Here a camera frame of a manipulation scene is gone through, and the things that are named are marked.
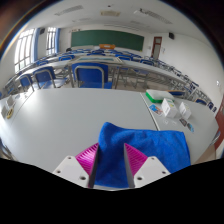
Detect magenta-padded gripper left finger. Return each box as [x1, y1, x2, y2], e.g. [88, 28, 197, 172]
[52, 142, 101, 190]

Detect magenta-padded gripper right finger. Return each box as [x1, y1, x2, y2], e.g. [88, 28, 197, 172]
[123, 142, 172, 190]

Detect blue towel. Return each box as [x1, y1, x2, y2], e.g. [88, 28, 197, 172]
[94, 121, 192, 189]

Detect blue orange picture card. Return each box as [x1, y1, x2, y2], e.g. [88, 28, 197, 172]
[148, 104, 164, 116]

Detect white box with printed label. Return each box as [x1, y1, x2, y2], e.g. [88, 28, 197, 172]
[161, 97, 178, 119]

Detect green and white flat box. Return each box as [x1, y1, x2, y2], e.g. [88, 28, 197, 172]
[145, 89, 175, 104]

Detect red-brown double door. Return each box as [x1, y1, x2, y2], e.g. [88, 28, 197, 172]
[214, 103, 224, 151]

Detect group of blue chairs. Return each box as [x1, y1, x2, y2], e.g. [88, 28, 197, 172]
[0, 49, 218, 111]

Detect rows of white desks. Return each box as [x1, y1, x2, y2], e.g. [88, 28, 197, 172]
[0, 46, 214, 101]

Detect grey framed flat panel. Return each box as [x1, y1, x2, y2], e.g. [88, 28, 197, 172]
[74, 54, 124, 65]

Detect brown classroom door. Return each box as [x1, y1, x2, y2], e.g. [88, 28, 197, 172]
[151, 35, 163, 60]

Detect tall white-framed window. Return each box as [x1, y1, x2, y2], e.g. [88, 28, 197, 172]
[13, 28, 36, 74]
[45, 26, 58, 56]

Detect blue curtain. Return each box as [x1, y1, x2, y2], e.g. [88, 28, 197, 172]
[34, 28, 41, 63]
[55, 27, 61, 54]

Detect orange lectern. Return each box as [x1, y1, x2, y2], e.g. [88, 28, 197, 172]
[98, 43, 117, 50]

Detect green chalkboard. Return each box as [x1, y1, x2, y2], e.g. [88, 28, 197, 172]
[70, 29, 145, 52]

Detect group of ceiling lights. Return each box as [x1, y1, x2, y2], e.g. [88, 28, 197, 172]
[54, 4, 174, 29]

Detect ceiling air conditioner vent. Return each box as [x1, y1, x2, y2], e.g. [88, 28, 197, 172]
[99, 9, 122, 18]

